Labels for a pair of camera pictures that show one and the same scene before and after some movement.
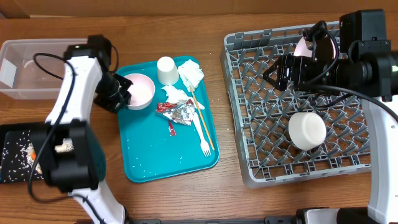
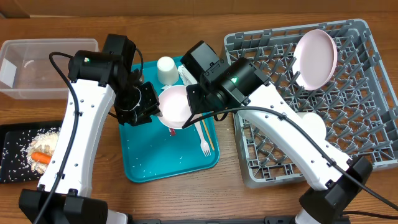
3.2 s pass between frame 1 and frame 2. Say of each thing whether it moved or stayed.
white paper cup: stayed
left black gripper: moved
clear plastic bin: stayed
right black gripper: moved
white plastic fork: stayed
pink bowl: moved
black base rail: stayed
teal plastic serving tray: stayed
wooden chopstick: stayed
